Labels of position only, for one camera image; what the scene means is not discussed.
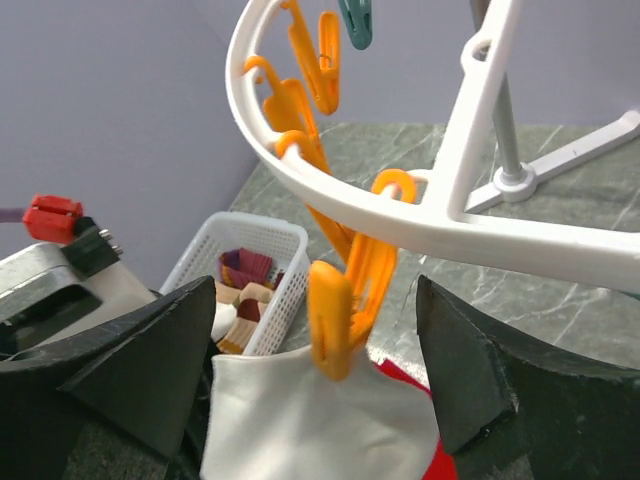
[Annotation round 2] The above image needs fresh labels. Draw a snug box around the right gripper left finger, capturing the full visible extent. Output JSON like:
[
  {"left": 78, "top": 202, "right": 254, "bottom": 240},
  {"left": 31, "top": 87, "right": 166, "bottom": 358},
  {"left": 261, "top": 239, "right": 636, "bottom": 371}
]
[{"left": 1, "top": 276, "right": 216, "bottom": 479}]

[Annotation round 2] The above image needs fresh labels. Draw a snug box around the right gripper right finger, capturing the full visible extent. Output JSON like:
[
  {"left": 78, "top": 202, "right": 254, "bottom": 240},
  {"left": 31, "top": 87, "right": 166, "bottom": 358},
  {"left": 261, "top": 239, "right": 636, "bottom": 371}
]
[{"left": 416, "top": 276, "right": 639, "bottom": 479}]

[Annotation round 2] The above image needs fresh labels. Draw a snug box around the beige striped sock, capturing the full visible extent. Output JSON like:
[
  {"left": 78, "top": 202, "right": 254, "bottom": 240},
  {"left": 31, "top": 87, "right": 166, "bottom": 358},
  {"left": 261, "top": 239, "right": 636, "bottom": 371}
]
[{"left": 211, "top": 282, "right": 274, "bottom": 354}]

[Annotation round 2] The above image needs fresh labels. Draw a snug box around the white round clip hanger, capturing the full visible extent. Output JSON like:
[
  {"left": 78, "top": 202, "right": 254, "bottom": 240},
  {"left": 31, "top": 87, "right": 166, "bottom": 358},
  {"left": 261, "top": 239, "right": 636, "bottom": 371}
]
[{"left": 224, "top": 1, "right": 639, "bottom": 293}]

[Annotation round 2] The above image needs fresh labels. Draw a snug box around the red folded cloth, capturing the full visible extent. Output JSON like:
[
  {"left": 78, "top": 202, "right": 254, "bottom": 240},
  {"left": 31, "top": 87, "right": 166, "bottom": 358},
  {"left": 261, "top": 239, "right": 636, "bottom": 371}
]
[{"left": 376, "top": 359, "right": 458, "bottom": 480}]

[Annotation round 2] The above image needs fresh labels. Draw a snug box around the white plastic basket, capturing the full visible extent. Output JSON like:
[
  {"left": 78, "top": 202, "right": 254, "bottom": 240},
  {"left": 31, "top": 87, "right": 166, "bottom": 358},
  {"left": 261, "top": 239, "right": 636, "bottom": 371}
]
[{"left": 160, "top": 212, "right": 310, "bottom": 356}]

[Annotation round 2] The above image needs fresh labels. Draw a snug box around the orange clothes peg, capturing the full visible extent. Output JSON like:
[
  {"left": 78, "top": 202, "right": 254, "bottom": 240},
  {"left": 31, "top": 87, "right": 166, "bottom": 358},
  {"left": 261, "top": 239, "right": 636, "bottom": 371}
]
[
  {"left": 307, "top": 210, "right": 398, "bottom": 381},
  {"left": 242, "top": 54, "right": 359, "bottom": 261}
]

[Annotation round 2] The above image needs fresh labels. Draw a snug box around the white clothes rack stand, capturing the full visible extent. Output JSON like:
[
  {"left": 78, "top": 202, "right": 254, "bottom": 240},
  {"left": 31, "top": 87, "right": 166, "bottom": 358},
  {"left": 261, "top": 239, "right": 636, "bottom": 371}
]
[{"left": 467, "top": 79, "right": 639, "bottom": 214}]

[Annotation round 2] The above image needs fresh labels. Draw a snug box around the teal clothes peg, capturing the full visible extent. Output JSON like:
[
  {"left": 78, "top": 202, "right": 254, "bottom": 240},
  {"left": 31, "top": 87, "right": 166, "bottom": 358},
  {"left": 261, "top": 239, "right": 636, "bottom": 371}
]
[{"left": 338, "top": 0, "right": 373, "bottom": 50}]

